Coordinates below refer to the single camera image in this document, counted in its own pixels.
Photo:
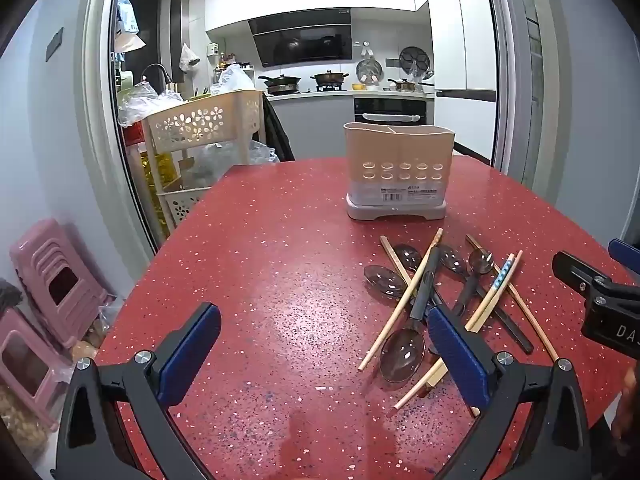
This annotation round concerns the black plastic bag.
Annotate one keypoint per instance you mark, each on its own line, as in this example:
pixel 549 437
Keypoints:
pixel 277 130

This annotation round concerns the yellow cooking oil bottle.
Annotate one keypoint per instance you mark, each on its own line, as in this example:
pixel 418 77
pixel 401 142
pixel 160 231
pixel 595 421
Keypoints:
pixel 160 170

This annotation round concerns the white hanging plastic bag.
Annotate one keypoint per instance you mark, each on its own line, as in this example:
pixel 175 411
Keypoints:
pixel 190 59

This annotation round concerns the bronze cooking pot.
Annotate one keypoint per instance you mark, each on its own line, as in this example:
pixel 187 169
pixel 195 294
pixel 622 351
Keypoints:
pixel 329 79

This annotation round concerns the small gold saucepan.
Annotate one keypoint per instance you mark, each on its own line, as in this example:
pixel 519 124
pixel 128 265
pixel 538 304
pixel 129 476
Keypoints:
pixel 401 85

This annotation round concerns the blue floral wooden chopstick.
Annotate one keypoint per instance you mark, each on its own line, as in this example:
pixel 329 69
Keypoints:
pixel 501 275

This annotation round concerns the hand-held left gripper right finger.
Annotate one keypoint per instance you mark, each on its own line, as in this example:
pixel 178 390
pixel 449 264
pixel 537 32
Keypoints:
pixel 457 355

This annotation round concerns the grey base cabinets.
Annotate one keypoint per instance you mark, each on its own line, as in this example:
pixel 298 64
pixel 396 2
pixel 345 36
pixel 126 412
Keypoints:
pixel 320 125

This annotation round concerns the white refrigerator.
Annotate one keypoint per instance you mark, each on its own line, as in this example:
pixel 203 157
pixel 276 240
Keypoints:
pixel 460 35

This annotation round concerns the beige plastic utensil holder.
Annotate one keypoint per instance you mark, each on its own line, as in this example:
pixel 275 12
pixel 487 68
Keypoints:
pixel 400 170

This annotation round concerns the dark wall switch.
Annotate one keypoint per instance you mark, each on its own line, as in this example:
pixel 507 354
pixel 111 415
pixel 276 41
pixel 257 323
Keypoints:
pixel 55 45

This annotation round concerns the black wok with lid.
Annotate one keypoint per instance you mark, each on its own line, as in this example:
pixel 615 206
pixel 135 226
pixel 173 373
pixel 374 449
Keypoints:
pixel 280 82

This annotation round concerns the grey sliding door frame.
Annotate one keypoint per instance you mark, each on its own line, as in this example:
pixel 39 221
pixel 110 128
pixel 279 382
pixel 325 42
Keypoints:
pixel 97 110

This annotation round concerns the blue hanging bag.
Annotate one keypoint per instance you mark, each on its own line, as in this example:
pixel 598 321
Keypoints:
pixel 127 20

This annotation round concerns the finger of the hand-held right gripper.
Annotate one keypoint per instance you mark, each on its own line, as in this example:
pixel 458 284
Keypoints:
pixel 625 252
pixel 575 272

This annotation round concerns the cream plastic storage cart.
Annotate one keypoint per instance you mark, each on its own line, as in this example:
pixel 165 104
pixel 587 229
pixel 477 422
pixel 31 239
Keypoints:
pixel 200 125

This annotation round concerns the white wall dispenser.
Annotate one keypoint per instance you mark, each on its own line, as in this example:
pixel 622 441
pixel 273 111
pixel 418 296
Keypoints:
pixel 213 53

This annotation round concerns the clear plastic bag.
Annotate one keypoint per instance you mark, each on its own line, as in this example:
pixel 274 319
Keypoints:
pixel 232 79
pixel 145 105

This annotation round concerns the black range hood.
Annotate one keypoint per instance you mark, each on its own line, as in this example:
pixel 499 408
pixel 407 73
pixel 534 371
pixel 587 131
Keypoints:
pixel 300 40

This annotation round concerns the round black divided pan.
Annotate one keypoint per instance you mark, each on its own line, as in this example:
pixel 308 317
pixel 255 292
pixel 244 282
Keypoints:
pixel 415 59

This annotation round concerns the black kitchen faucet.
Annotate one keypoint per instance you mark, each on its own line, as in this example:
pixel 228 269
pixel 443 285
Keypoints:
pixel 156 67

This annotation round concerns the crumpled clear plastic bags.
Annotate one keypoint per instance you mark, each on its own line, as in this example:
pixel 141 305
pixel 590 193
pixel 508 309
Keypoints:
pixel 225 160

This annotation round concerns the dark translucent plastic spoon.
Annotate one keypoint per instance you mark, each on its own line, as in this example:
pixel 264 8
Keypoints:
pixel 382 281
pixel 452 261
pixel 482 261
pixel 402 355
pixel 407 256

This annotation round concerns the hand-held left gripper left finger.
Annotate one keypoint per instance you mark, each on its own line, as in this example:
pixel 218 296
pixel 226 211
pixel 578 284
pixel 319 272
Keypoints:
pixel 192 355

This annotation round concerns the round metal steamer rack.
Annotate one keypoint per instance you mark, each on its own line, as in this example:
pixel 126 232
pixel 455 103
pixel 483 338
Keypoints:
pixel 369 71

